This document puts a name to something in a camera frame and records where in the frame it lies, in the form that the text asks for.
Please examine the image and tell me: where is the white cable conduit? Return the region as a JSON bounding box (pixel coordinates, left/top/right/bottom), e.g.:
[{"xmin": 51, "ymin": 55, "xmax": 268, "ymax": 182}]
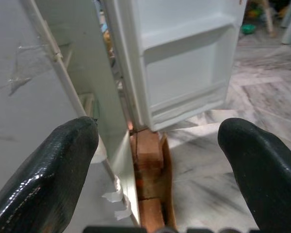
[{"xmin": 26, "ymin": 0, "xmax": 121, "ymax": 185}]

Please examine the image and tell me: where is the wooden furniture leg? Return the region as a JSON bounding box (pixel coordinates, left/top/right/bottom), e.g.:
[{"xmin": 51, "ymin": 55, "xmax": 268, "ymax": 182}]
[{"xmin": 263, "ymin": 0, "xmax": 276, "ymax": 37}]

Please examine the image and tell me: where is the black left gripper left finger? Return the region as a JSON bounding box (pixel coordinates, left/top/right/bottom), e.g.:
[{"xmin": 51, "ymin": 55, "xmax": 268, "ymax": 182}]
[{"xmin": 0, "ymin": 116, "xmax": 99, "ymax": 233}]

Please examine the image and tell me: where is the green plastic bowl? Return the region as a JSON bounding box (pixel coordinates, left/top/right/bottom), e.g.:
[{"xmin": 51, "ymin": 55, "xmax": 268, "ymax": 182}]
[{"xmin": 241, "ymin": 23, "xmax": 257, "ymax": 34}]

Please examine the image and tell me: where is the white fridge door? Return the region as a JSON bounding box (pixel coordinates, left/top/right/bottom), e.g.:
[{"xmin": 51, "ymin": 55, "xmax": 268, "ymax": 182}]
[{"xmin": 104, "ymin": 0, "xmax": 248, "ymax": 133}]

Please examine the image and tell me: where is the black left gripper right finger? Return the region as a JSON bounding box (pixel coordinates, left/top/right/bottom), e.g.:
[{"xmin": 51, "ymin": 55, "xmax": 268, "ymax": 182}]
[{"xmin": 217, "ymin": 117, "xmax": 291, "ymax": 233}]

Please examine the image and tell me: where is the white fridge cabinet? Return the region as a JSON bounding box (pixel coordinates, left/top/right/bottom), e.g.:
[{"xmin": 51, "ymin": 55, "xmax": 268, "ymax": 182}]
[{"xmin": 31, "ymin": 0, "xmax": 143, "ymax": 228}]

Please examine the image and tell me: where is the white door shelf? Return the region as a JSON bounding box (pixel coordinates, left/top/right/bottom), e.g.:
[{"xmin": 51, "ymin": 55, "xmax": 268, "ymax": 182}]
[
  {"xmin": 138, "ymin": 14, "xmax": 237, "ymax": 53},
  {"xmin": 147, "ymin": 81, "xmax": 227, "ymax": 132}
]

